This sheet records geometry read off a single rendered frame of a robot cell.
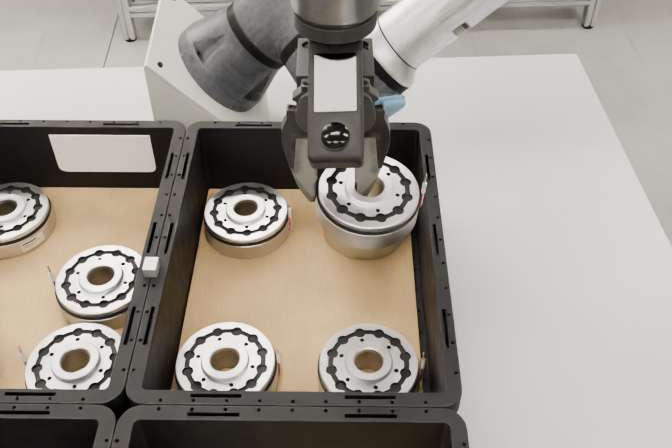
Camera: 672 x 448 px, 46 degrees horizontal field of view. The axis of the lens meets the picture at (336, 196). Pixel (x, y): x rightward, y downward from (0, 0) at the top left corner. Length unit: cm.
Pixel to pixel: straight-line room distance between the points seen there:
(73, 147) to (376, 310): 43
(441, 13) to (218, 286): 43
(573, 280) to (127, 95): 82
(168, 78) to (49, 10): 215
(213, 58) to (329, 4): 51
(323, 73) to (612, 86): 218
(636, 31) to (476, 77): 169
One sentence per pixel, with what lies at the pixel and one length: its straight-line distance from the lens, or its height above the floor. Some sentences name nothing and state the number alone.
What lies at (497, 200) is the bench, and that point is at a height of 70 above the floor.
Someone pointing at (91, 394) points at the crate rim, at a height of 93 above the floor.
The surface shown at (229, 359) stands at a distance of 84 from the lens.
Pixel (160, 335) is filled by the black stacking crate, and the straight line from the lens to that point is 80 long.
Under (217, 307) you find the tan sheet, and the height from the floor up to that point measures 83.
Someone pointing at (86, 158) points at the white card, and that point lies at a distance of 105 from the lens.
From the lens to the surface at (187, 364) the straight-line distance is 83.
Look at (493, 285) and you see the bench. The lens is 111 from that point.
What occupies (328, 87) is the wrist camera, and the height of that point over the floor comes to 115.
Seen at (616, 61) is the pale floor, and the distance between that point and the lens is 292.
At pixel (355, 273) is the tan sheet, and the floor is 83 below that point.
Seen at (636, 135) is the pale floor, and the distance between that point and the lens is 260.
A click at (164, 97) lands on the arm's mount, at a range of 111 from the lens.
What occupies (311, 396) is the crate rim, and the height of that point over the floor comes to 93.
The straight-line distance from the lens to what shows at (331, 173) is 79.
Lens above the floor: 153
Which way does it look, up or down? 44 degrees down
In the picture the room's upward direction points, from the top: straight up
